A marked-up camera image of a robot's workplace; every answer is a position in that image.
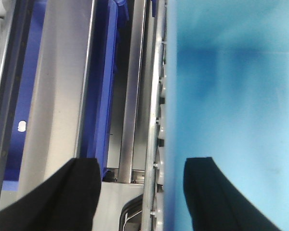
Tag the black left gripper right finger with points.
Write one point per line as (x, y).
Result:
(215, 204)

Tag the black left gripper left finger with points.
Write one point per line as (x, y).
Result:
(66, 201)

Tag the light blue plastic bin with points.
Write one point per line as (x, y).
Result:
(228, 98)

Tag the dark blue bin lower middle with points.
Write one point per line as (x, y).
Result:
(111, 15)

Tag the dark blue bin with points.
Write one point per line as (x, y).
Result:
(111, 15)
(14, 158)

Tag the white roller track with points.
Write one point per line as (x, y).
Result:
(157, 212)

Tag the dark blue bin lower left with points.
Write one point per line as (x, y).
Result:
(14, 158)

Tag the stainless steel shelf rail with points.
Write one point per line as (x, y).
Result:
(53, 131)

